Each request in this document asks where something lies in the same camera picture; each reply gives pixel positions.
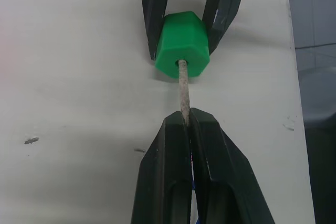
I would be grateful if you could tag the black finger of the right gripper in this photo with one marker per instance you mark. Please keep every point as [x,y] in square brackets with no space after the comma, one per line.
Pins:
[155,9]
[225,11]

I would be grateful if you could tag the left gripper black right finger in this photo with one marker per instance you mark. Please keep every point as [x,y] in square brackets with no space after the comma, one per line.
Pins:
[223,176]

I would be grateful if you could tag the green threading block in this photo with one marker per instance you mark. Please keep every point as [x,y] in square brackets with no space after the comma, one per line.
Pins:
[183,40]

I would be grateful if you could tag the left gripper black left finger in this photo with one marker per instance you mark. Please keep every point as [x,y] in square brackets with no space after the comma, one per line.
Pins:
[162,171]

